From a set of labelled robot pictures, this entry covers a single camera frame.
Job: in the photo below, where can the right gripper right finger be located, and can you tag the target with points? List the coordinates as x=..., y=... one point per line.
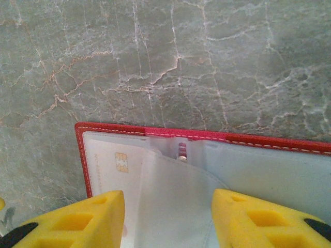
x=245, y=224

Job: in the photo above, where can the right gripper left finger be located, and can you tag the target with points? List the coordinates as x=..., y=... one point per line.
x=103, y=219

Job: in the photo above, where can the white flowered VIP card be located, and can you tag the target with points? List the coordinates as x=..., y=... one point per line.
x=111, y=178

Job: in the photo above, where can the red leather card holder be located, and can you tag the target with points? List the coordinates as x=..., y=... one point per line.
x=181, y=134

